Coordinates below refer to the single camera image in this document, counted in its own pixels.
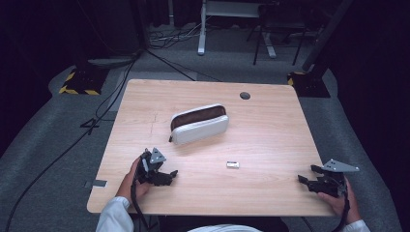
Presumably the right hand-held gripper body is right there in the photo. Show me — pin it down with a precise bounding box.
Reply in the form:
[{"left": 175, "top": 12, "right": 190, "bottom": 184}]
[{"left": 316, "top": 159, "right": 361, "bottom": 198}]

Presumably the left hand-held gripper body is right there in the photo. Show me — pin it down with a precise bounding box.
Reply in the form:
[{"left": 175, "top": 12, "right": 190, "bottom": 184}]
[{"left": 135, "top": 147, "right": 167, "bottom": 186}]

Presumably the person's right hand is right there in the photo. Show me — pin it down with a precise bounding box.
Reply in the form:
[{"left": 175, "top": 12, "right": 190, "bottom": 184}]
[{"left": 316, "top": 179, "right": 361, "bottom": 225}]

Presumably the person's left hand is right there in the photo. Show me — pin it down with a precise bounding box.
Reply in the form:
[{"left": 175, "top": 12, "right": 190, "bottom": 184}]
[{"left": 115, "top": 157, "right": 151, "bottom": 205}]

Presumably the grey floor tape strip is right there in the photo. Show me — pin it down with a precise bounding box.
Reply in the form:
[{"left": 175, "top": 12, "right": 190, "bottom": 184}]
[{"left": 83, "top": 179, "right": 108, "bottom": 189}]

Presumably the white pencil case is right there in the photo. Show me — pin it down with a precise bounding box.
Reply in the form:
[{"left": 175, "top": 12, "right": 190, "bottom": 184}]
[{"left": 168, "top": 102, "right": 231, "bottom": 146}]

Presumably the black floor tape cross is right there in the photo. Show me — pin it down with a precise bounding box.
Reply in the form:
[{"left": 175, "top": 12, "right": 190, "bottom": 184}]
[{"left": 79, "top": 117, "right": 102, "bottom": 136}]

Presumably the person's white clothed torso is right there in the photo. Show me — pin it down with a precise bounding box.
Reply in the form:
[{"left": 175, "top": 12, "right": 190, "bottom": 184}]
[{"left": 188, "top": 223, "right": 263, "bottom": 232}]

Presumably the black yellow striped stand base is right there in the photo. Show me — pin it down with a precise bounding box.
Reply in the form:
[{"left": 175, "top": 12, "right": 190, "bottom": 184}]
[
  {"left": 286, "top": 71, "right": 332, "bottom": 99},
  {"left": 58, "top": 67, "right": 109, "bottom": 97}
]

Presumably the grey slanted stand pole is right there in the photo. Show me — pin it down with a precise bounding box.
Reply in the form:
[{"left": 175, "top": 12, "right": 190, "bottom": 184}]
[{"left": 301, "top": 0, "right": 354, "bottom": 73}]

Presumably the black metal stand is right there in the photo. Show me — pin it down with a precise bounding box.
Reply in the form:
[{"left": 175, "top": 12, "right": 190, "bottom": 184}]
[{"left": 246, "top": 3, "right": 308, "bottom": 67}]

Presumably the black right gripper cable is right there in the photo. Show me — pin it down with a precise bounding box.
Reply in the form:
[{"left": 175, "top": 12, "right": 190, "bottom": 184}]
[{"left": 332, "top": 185, "right": 352, "bottom": 232}]

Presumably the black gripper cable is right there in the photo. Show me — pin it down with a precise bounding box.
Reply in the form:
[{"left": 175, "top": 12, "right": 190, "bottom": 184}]
[
  {"left": 332, "top": 185, "right": 352, "bottom": 232},
  {"left": 130, "top": 156, "right": 153, "bottom": 232}
]

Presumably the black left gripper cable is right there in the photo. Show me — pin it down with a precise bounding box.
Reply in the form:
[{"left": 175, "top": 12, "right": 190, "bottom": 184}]
[{"left": 130, "top": 156, "right": 153, "bottom": 232}]

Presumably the long black floor cable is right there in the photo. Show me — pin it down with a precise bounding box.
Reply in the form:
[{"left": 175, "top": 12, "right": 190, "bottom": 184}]
[{"left": 4, "top": 47, "right": 145, "bottom": 232}]

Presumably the thin black floor cable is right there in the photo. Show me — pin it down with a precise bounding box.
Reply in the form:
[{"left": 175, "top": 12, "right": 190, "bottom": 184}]
[{"left": 143, "top": 47, "right": 224, "bottom": 83}]

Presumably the bundle of floor cables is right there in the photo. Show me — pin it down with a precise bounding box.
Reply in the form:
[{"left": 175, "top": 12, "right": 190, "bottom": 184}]
[{"left": 148, "top": 22, "right": 202, "bottom": 50}]

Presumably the white desk frame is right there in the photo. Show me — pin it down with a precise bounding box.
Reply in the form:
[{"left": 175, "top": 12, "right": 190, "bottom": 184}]
[{"left": 196, "top": 0, "right": 278, "bottom": 60}]

